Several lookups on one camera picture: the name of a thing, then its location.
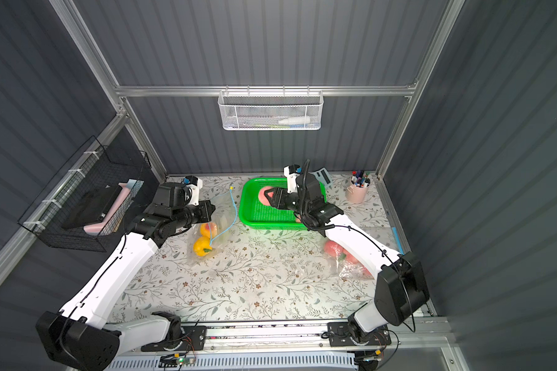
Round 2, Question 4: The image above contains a white wire wall basket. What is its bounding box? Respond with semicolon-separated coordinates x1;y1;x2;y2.
218;90;324;131

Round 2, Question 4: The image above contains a green plastic basket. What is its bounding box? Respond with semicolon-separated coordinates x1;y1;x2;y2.
238;177;306;230

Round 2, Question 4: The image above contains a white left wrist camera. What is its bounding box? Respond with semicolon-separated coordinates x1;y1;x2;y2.
183;176;204;206

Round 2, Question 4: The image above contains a clear zip-top bag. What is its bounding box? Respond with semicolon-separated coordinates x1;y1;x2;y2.
326;226;399;278
187;186;238;264

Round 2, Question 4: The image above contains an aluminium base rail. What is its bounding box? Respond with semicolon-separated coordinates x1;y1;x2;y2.
101;319;428;353

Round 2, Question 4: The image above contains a black flat case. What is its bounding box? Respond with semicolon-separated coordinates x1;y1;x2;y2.
61;186;120;230

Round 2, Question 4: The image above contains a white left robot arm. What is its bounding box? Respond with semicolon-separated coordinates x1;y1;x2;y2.
36;176;215;370

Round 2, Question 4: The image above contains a yellow peach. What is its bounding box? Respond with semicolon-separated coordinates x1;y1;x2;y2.
193;237;213;257
200;222;219;240

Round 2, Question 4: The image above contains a light blue calculator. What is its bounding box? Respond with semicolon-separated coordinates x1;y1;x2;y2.
313;168;334;188

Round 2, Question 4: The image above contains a black wire side basket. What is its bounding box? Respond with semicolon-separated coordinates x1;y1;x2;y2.
18;142;159;252

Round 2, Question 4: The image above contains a pink handle tool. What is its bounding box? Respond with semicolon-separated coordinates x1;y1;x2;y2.
84;183;130;237

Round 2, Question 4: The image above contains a white tube in basket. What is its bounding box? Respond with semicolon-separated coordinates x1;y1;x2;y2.
278;116;311;127

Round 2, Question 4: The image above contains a pink metal pen bucket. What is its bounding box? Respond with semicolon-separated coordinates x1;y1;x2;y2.
345;183;369;204

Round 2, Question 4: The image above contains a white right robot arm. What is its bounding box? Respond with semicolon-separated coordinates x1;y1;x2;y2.
262;173;430;343

